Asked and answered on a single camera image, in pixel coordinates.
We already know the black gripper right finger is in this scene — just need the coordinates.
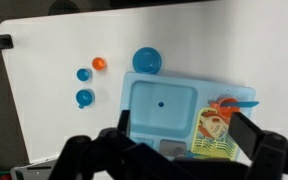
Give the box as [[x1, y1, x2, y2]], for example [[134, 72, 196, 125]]
[[228, 111, 288, 180]]

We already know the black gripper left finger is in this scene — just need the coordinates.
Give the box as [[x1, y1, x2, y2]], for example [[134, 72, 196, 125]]
[[47, 109, 192, 180]]

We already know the blue toy cup with handle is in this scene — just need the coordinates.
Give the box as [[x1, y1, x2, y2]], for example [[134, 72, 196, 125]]
[[75, 88, 96, 110]]

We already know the light blue toy sink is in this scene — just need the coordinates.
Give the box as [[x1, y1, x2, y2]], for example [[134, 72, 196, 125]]
[[118, 71, 257, 162]]

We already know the small blue toy cup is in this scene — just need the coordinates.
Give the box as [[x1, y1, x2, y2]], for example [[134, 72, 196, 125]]
[[76, 67, 93, 82]]

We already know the small orange toy cup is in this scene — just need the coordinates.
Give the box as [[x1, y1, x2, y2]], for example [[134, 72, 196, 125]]
[[91, 56, 108, 71]]

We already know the yellow-green toy dish rack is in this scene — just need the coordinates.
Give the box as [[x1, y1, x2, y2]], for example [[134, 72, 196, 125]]
[[191, 107, 240, 161]]

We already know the grey toy faucet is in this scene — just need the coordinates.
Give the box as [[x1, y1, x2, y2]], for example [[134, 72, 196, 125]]
[[159, 139, 187, 158]]

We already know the blue toy knife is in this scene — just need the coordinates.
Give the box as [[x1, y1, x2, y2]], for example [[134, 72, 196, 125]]
[[221, 100, 260, 109]]

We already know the cream orange toy piece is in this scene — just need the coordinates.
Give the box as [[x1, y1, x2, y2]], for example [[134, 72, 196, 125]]
[[198, 111, 229, 138]]

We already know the grey metal mounting plate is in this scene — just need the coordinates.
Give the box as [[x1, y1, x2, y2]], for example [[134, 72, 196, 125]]
[[10, 158, 62, 180]]

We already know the blue toy plate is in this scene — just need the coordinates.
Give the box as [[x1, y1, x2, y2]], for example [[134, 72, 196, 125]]
[[132, 46, 163, 75]]

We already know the black round mesh object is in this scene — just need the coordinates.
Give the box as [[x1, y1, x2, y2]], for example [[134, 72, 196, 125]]
[[47, 0, 82, 16]]

